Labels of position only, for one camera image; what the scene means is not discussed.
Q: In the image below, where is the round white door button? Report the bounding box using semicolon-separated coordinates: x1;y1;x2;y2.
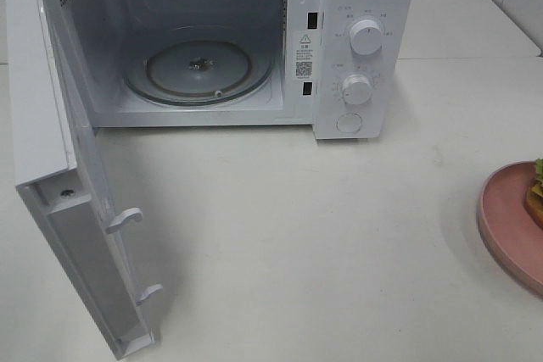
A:
336;114;362;134

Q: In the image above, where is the white microwave knob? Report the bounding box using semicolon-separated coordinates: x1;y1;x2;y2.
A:
348;16;383;56
342;75;373;105

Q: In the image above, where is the white microwave door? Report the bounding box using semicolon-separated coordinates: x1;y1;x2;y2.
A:
6;0;160;359

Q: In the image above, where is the pink round plate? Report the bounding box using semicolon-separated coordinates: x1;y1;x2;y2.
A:
477;161;542;297

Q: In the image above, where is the burger with lettuce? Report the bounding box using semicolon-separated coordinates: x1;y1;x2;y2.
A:
525;159;543;228

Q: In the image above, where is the glass microwave turntable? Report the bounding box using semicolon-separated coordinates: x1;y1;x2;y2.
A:
122;25;282;107

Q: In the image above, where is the white microwave oven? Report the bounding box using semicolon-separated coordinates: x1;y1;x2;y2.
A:
60;0;411;140

